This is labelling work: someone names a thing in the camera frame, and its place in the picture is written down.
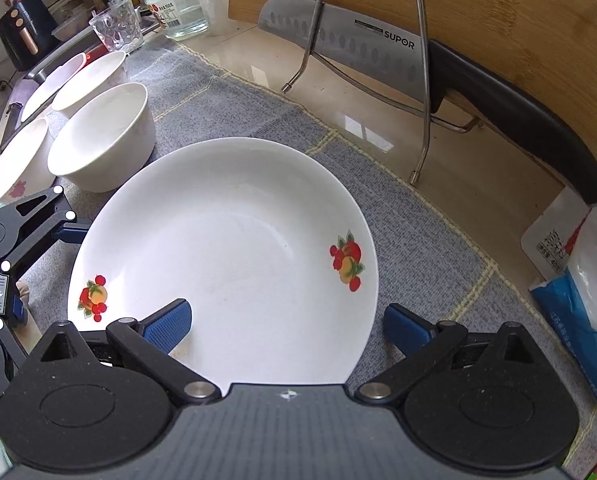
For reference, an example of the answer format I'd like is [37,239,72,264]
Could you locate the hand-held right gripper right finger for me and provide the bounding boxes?
[353,302,537,407]

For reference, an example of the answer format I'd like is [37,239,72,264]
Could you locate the glass jar with yellow lid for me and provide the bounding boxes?
[143,0,210,42]

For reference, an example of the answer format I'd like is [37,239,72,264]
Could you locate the grey checked table mat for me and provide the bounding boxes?
[0,35,597,480]

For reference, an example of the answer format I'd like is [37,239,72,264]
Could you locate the kitchen knife with black handle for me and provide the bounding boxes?
[257,0,597,206]

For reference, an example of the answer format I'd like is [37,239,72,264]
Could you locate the bamboo cutting board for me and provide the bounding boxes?
[227,0,597,192]

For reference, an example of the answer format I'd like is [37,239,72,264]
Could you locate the metal wire rack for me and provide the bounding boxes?
[280,0,485,187]

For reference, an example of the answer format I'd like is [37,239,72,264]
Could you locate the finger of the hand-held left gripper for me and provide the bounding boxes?
[1,185,92,274]
[0,304,30,377]

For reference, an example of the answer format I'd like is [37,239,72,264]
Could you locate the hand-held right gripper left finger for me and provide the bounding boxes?
[38,298,222,408]

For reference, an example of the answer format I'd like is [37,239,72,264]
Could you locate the white fruit-print plate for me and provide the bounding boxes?
[67,136,380,397]

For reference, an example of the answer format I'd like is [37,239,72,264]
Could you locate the clear glass cup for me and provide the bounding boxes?
[89,0,144,54]

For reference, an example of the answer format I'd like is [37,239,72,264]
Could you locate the white plastic container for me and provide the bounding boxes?
[20,52,88,124]

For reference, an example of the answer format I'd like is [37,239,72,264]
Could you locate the white and blue salt bag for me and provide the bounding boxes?
[521,160,597,409]

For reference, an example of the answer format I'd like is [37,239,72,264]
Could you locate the white pink-flower bowl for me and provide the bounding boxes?
[47,82,157,194]
[0,117,58,206]
[52,50,130,119]

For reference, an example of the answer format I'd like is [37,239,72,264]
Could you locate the black air fryer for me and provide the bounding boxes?
[0,0,60,72]

